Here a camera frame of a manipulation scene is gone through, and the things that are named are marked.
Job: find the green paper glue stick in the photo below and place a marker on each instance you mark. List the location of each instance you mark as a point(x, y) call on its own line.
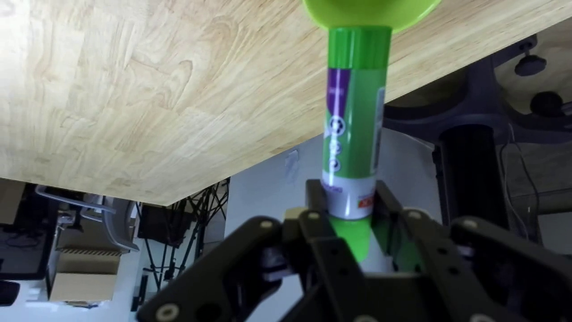
point(357, 125)

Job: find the grey chair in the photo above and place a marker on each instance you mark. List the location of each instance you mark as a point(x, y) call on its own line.
point(111, 219)

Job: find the cardboard box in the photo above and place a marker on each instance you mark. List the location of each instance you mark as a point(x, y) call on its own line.
point(85, 277)

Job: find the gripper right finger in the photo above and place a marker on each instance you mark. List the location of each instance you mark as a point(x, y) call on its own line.
point(491, 268)

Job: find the green mug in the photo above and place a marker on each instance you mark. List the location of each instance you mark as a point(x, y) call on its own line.
point(371, 11)

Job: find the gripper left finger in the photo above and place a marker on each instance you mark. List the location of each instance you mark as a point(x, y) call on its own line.
point(232, 268)

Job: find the black office chair base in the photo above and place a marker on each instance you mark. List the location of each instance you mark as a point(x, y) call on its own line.
point(469, 170)

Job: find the stand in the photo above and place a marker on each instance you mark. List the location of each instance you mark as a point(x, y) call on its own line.
point(187, 223)

